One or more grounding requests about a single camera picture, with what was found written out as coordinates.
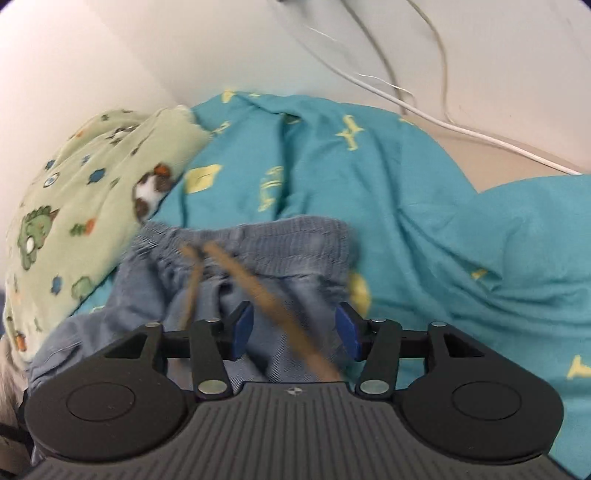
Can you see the teal patterned bed sheet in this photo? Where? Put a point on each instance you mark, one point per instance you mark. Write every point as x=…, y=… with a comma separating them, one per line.
x=329, y=201

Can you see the green cartoon fleece blanket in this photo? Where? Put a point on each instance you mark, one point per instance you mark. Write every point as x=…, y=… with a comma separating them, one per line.
x=82, y=209

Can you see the beige cloth on sofa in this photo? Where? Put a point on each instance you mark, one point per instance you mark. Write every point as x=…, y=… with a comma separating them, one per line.
x=13, y=383

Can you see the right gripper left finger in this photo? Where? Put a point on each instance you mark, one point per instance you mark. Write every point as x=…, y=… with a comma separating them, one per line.
x=206, y=344

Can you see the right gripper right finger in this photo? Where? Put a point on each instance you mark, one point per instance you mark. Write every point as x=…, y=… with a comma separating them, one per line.
x=381, y=345

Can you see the blue denim jeans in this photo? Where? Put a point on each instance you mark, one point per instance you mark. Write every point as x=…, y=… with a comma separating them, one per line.
x=208, y=286

